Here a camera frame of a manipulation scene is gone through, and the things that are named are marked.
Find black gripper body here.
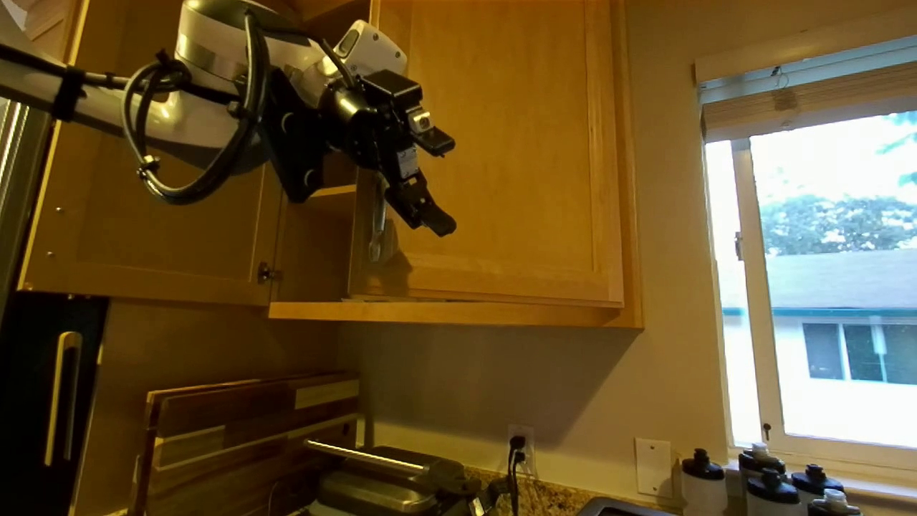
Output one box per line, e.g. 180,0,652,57
325,67,430,182

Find brushed metal door handle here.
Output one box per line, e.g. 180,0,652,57
367,185,392,268

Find wide wooden cabinet door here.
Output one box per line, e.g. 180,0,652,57
348,0,627,314

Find narrow wooden cabinet door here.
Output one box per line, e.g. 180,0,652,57
14,0,291,309

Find dark cutting board light end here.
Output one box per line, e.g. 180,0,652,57
142,372,365,443

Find dark cutting board light stripe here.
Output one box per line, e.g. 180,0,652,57
150,411,362,474

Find white framed window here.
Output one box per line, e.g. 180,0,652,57
701,110,917,486

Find plain brown cutting board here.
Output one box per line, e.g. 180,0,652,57
132,438,328,516

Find stainless steel refrigerator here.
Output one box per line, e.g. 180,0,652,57
0,94,53,299

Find beige window blind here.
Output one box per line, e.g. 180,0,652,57
692,38,917,143

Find neighbouring house outside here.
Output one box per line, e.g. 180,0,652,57
762,250,917,390

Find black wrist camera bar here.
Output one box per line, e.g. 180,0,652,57
261,67,334,206

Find wooden wall cabinet body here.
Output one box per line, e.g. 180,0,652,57
268,0,645,332

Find white wall outlet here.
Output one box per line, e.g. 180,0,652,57
506,428,537,470

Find white switch plate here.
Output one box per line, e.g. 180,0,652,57
633,437,673,498

